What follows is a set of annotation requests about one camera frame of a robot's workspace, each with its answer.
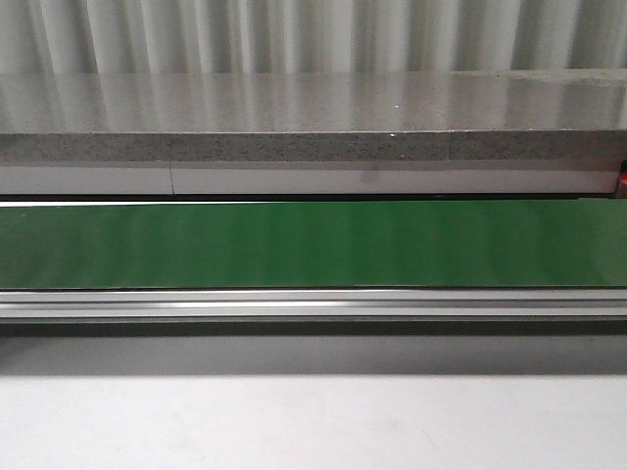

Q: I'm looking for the green conveyor belt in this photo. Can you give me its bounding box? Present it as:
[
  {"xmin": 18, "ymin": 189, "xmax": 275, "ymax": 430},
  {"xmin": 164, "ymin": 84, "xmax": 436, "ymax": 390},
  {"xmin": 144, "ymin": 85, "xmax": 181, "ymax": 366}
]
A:
[{"xmin": 1, "ymin": 199, "xmax": 626, "ymax": 290}]

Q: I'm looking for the grey speckled stone counter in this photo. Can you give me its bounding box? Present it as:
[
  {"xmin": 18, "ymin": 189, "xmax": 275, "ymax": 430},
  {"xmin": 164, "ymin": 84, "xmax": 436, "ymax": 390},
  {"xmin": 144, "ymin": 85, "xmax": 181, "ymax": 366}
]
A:
[{"xmin": 0, "ymin": 69, "xmax": 627, "ymax": 196}]

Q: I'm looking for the white pleated curtain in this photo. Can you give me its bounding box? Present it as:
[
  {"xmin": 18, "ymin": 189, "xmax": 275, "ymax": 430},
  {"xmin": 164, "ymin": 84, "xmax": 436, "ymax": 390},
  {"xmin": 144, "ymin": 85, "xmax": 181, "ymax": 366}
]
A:
[{"xmin": 1, "ymin": 1, "xmax": 626, "ymax": 73}]

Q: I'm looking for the aluminium conveyor side rail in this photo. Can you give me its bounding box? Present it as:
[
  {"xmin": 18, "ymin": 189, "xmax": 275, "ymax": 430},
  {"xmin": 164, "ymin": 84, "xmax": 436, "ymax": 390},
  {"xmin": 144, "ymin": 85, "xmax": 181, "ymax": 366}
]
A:
[{"xmin": 1, "ymin": 288, "xmax": 626, "ymax": 324}]

